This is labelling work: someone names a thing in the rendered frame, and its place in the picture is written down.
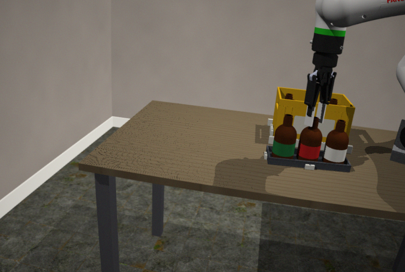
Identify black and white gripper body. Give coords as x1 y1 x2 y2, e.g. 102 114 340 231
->
312 52 338 83

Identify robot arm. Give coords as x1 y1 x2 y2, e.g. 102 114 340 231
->
310 0 405 93

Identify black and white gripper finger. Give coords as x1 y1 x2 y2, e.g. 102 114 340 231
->
316 72 337 123
304 70 327 127

